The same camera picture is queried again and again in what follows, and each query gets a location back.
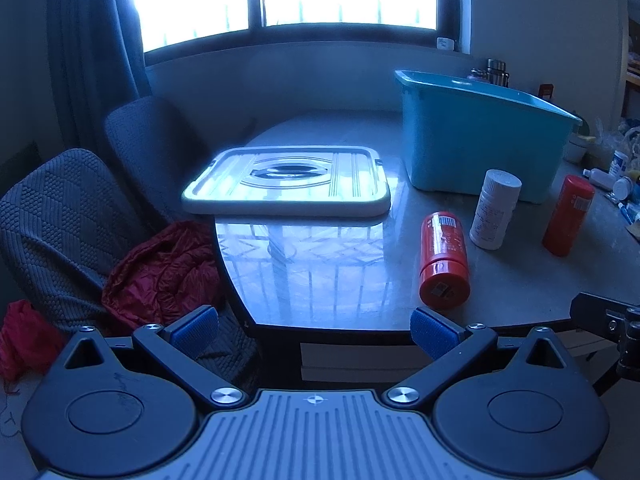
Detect plain white bottle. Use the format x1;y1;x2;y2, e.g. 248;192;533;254
581;167;618;191

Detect white bottle with blue label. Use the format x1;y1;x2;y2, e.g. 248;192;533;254
607;147;633;178

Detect steel thermos flask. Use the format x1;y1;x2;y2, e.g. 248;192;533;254
484;59;510;87

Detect white pill bottle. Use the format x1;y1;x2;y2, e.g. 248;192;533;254
469;169;522;251

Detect red bottle with white label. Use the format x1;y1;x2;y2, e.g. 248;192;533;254
542;175;597;258

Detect dark red jacket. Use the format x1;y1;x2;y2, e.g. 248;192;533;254
101;221;223;333

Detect grey knitted cover chair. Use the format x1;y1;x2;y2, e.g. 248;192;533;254
104;96;256;223
0;148;261;391

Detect blue plastic storage bin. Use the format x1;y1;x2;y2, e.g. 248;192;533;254
394;69;585;205

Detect red bottle with barcode label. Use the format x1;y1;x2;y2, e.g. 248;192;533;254
419;211;472;309

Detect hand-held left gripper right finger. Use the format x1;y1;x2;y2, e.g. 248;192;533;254
382;306;585;415

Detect clear plastic bags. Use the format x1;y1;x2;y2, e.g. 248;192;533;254
592;117;640;162

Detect bright red cloth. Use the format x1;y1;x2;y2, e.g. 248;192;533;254
0;300;67;385

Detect small white capped bottle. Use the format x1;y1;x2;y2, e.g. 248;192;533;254
612;176;636;203

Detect white plastic bin lid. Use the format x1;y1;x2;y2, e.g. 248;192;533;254
181;146;392;218

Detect glossy grey desktop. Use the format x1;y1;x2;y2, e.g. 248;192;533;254
212;110;640;338

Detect wooden shelf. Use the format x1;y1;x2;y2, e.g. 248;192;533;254
622;55;640;121

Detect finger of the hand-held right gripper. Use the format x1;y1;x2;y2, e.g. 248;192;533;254
570;292;640;378

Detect dark framed window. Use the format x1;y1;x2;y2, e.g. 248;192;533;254
115;0;472;67

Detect dark blue curtain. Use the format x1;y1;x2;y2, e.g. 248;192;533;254
47;0;153;161

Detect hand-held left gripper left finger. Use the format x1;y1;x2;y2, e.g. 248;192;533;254
49;305;249;415

